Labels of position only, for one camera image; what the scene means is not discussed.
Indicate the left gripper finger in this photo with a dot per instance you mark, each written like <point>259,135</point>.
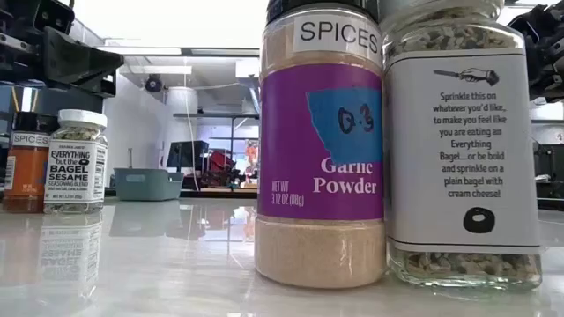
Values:
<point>83,66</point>

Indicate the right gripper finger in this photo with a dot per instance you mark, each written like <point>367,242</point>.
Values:
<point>542,22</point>

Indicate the bagel seasoning jar white lid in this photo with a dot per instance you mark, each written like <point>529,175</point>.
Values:
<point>462,132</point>
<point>75,171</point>

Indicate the orange spice jar black lid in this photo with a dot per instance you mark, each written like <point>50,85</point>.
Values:
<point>26,171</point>

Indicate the long ceiling light bar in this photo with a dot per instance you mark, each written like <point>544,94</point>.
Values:
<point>141,50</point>

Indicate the black round ceiling fixture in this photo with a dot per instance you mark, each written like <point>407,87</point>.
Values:
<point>153,83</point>

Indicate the white cylindrical tank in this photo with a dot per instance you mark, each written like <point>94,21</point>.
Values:
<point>181,101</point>

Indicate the black computer monitor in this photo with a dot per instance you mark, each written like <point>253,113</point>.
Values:
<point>553,171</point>

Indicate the black box in background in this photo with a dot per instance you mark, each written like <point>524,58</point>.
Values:
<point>187,154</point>

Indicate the blue-grey plastic bin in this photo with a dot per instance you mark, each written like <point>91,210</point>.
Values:
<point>147,187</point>

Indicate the grey metal shelf rack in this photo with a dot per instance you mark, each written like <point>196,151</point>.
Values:
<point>211,115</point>

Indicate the red background object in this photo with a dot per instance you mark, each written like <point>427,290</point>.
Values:
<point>221,162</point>

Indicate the wooden background workbench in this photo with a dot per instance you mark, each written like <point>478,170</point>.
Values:
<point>220,191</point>

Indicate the orange colourful background object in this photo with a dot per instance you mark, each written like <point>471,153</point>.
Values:
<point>251,154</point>

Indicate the garlic powder jar purple label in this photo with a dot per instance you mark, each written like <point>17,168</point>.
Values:
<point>308,132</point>

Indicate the silver ventilation duct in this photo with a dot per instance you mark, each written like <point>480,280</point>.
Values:
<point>254,101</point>

